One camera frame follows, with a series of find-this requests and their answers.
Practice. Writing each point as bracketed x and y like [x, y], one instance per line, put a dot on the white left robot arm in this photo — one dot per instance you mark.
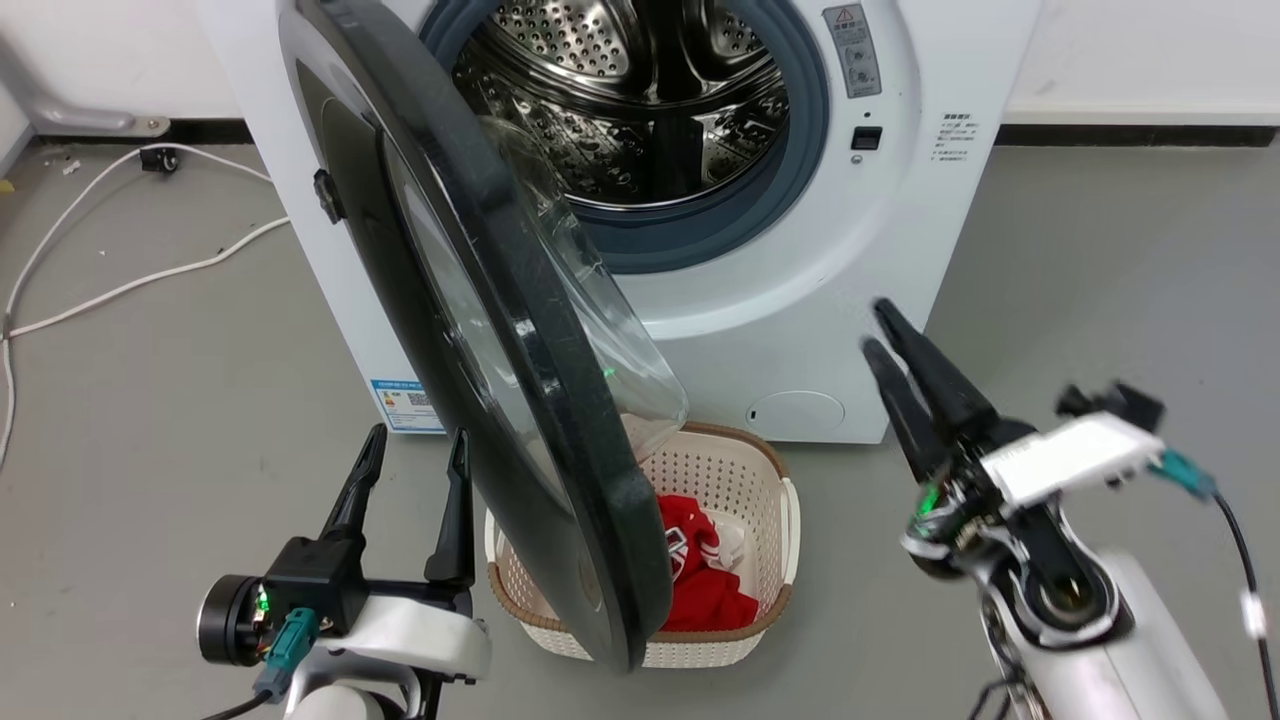
[350, 700]

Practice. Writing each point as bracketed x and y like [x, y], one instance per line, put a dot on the white laundry basket brown rim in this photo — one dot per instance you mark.
[740, 470]

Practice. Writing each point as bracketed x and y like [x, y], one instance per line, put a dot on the round white filter cover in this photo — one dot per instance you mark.
[795, 413]

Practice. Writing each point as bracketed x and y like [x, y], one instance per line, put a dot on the blue-grey rubber door gasket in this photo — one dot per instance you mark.
[790, 170]

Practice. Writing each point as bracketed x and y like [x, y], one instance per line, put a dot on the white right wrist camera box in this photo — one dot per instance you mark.
[1080, 450]

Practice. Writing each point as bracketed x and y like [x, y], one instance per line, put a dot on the white front-load washing machine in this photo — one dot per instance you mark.
[800, 300]

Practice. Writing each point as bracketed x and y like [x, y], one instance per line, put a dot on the grey warning sticker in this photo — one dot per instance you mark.
[853, 50]

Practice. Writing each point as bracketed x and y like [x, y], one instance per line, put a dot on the red garment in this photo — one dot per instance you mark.
[705, 595]

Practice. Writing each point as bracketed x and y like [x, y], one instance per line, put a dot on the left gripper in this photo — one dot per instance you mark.
[315, 585]

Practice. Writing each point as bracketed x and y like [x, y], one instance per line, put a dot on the blue energy label sticker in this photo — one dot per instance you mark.
[405, 405]

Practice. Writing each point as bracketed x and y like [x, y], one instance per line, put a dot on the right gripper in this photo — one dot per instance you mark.
[960, 500]

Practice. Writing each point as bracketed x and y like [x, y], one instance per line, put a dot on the small black wall plug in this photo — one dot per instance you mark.
[160, 159]

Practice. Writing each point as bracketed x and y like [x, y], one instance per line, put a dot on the stainless steel washer drum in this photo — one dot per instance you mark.
[650, 90]

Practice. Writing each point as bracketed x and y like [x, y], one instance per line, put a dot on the black door latch socket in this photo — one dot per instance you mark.
[866, 138]

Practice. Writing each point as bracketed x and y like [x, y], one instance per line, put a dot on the black round washing machine door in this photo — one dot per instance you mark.
[500, 330]

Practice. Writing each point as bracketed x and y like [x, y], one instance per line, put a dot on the grey metal pipe bracket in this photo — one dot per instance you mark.
[60, 112]

